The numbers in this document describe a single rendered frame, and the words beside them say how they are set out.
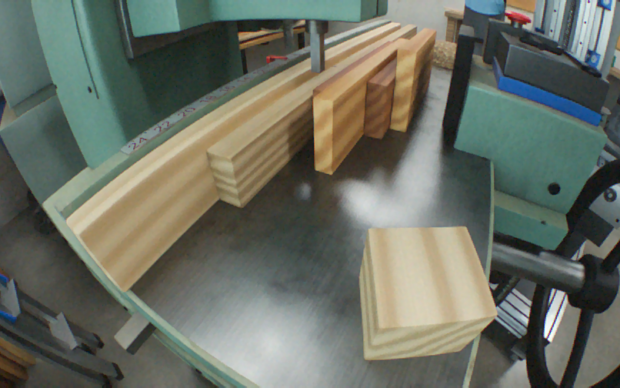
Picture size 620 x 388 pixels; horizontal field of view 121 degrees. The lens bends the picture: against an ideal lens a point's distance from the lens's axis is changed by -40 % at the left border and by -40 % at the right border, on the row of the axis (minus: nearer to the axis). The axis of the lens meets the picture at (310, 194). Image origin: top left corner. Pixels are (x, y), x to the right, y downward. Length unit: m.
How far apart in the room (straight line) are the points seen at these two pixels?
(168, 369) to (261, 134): 1.07
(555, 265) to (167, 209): 0.34
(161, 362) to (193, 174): 1.07
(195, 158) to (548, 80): 0.26
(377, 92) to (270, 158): 0.10
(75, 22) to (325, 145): 0.27
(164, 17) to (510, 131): 0.30
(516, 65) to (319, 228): 0.20
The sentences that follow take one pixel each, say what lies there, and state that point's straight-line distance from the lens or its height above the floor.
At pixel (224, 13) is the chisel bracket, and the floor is 1.01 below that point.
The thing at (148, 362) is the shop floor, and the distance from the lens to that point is 1.23.
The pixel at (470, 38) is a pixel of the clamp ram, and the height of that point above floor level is 0.99.
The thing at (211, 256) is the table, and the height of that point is 0.90.
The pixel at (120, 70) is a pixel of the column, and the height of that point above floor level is 0.97.
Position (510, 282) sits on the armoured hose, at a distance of 0.46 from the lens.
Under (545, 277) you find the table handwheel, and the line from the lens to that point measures 0.33.
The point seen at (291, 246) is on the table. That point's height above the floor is 0.90.
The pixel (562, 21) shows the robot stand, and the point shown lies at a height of 1.04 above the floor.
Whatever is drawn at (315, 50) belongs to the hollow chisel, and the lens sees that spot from 0.25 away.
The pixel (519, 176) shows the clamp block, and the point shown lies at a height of 0.89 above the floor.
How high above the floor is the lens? 1.03
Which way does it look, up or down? 41 degrees down
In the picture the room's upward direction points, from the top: 2 degrees counter-clockwise
